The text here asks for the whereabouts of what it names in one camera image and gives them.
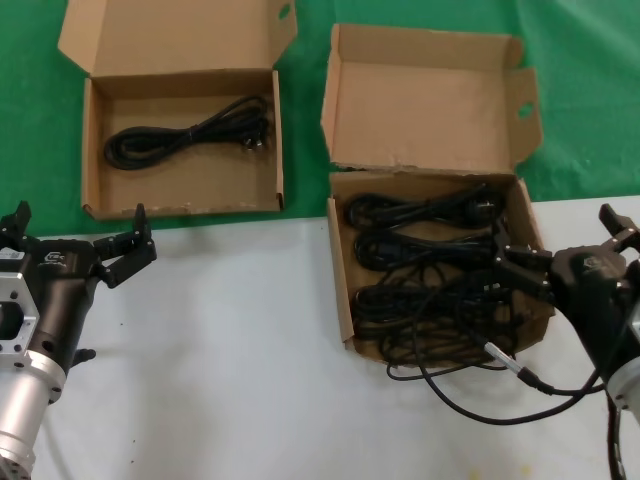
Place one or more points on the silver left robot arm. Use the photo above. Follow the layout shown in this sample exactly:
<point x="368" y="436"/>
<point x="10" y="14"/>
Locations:
<point x="20" y="405"/>

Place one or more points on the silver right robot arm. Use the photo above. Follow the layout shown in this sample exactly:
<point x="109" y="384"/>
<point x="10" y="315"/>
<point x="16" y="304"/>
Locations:
<point x="627" y="387"/>

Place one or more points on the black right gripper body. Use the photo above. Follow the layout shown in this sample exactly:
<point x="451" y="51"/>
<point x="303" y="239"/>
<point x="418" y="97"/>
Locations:
<point x="600" y="300"/>

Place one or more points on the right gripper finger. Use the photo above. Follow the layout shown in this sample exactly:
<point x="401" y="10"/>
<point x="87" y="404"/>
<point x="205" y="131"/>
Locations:
<point x="522" y="267"/>
<point x="617" y="227"/>

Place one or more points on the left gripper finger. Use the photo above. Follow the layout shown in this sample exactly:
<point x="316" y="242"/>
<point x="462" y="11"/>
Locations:
<point x="131" y="250"/>
<point x="15" y="225"/>

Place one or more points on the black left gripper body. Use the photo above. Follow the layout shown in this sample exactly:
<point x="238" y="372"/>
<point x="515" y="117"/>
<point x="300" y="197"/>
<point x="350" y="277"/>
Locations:
<point x="62" y="285"/>

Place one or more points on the torn-edge open cardboard box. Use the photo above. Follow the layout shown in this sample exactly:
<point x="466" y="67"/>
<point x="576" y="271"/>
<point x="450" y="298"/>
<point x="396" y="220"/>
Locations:
<point x="425" y="115"/>

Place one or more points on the empty-type open cardboard box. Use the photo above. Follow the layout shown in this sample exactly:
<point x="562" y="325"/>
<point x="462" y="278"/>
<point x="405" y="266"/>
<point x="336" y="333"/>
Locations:
<point x="190" y="190"/>

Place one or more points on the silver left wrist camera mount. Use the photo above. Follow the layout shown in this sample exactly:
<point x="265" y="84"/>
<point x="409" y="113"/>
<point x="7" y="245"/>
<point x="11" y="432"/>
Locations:
<point x="15" y="315"/>

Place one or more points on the green tablecloth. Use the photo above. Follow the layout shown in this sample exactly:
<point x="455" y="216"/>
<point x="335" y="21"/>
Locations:
<point x="30" y="100"/>

